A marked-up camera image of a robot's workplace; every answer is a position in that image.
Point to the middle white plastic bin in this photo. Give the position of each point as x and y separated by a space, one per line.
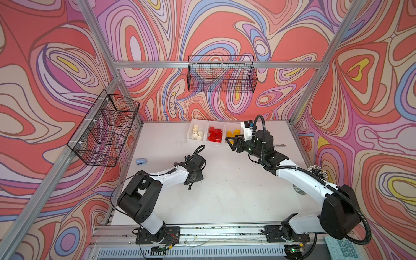
211 125

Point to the left white plastic bin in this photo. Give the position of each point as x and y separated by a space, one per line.
203 125

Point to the red arch lego piece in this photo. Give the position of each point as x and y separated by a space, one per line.
215 135

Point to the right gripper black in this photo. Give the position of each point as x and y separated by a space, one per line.
240 141

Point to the right white plastic bin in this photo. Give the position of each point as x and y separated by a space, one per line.
232 126

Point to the teal calculator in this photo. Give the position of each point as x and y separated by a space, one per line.
341 249

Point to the black wire basket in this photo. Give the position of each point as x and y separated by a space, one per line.
221 74
104 130

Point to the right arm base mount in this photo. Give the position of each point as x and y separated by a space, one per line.
294 244

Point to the black wire basket back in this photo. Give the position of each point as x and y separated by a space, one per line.
221 74

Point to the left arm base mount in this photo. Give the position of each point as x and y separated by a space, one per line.
156 246

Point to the cup of pens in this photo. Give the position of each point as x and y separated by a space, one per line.
318 171

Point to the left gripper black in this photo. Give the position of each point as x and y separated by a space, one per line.
200 176

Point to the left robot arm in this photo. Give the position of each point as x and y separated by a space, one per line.
139 197

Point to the white plastic bin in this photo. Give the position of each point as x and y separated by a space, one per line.
203 125
211 125
232 126

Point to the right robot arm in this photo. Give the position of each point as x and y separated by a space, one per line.
340 216

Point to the black wire basket left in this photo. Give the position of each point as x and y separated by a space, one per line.
104 130

